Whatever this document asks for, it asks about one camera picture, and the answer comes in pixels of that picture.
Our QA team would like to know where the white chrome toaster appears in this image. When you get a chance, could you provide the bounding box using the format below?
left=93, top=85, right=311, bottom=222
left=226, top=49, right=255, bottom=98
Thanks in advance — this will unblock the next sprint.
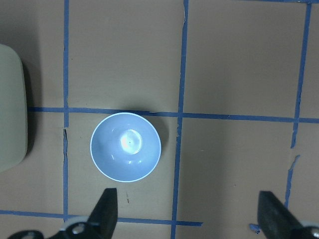
left=0, top=44, right=28, bottom=172

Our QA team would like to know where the blue bowl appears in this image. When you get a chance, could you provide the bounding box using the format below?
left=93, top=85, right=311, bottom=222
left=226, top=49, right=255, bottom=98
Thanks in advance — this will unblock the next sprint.
left=90, top=112, right=161, bottom=183

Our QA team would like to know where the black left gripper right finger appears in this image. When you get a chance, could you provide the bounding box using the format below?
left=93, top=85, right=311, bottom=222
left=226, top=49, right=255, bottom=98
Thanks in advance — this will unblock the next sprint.
left=258, top=191, right=304, bottom=239

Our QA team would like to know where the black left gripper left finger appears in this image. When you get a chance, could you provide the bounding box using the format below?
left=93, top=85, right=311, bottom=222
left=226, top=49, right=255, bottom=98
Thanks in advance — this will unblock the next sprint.
left=87, top=188, right=118, bottom=239

